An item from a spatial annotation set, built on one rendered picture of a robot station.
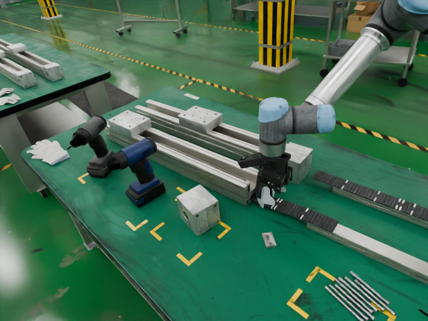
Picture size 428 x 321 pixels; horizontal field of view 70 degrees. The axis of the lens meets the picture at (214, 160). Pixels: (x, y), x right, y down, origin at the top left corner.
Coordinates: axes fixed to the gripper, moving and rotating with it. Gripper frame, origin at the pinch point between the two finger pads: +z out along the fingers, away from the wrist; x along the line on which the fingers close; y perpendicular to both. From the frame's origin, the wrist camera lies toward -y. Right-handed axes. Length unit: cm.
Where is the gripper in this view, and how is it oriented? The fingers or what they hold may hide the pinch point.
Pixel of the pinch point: (265, 199)
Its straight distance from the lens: 103.3
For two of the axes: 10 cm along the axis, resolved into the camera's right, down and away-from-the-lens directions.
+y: 7.7, 3.2, -5.6
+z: 0.9, 8.0, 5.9
